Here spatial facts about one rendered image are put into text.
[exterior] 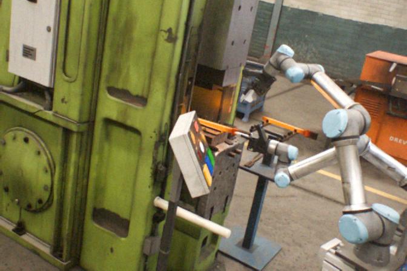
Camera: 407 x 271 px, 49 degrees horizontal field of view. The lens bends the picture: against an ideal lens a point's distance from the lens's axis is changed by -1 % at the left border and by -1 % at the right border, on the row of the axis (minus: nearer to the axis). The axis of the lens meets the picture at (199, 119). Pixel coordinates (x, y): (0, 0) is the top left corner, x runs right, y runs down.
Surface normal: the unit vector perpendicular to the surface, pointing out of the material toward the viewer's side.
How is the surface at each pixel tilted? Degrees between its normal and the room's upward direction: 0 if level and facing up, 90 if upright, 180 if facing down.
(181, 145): 90
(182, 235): 90
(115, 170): 90
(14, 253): 0
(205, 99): 90
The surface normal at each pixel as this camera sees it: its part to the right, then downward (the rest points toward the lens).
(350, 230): -0.83, 0.14
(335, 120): -0.86, -0.12
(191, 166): -0.09, 0.29
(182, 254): -0.50, 0.18
